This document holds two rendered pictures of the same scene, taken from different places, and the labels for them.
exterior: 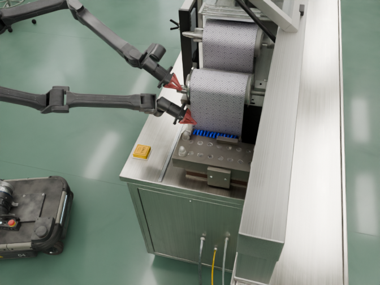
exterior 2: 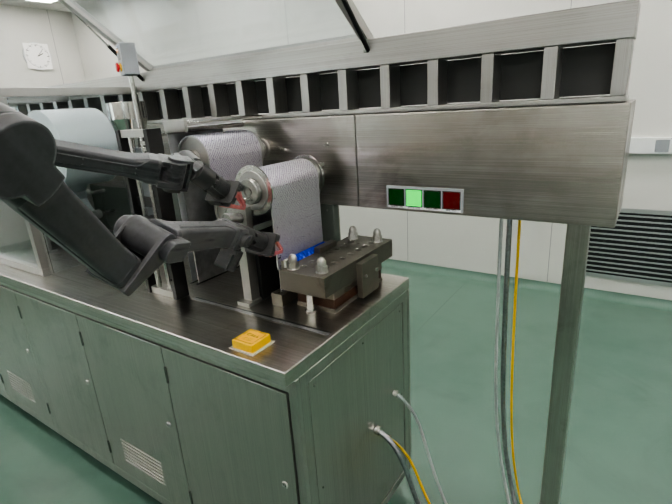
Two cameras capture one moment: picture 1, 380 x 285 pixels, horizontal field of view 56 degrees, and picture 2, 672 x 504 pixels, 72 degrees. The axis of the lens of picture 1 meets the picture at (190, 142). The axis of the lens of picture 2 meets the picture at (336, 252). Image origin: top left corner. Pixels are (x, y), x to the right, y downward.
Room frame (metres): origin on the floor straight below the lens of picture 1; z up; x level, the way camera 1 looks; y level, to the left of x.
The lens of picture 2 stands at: (0.64, 1.18, 1.48)
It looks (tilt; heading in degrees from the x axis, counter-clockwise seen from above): 18 degrees down; 287
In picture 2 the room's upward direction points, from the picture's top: 4 degrees counter-clockwise
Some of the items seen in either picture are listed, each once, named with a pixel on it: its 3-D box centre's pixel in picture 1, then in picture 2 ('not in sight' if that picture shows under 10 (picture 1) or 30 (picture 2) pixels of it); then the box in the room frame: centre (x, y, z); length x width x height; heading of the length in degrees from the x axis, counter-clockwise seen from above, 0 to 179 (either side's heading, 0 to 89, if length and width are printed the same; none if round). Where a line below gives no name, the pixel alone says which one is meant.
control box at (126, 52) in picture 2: not in sight; (125, 59); (1.77, -0.23, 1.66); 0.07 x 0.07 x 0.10; 50
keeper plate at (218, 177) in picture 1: (218, 177); (368, 275); (0.94, -0.12, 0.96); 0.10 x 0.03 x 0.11; 72
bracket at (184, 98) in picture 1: (188, 109); (243, 257); (1.30, 0.00, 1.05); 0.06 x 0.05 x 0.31; 72
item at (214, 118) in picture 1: (216, 120); (299, 230); (1.16, -0.13, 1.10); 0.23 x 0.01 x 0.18; 72
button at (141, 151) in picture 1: (142, 151); (251, 340); (1.17, 0.24, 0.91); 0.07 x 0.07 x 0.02; 72
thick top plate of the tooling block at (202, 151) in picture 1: (219, 156); (340, 262); (1.03, -0.13, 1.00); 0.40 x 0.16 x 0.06; 72
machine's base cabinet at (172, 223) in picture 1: (234, 94); (134, 352); (2.13, -0.37, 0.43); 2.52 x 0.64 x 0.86; 162
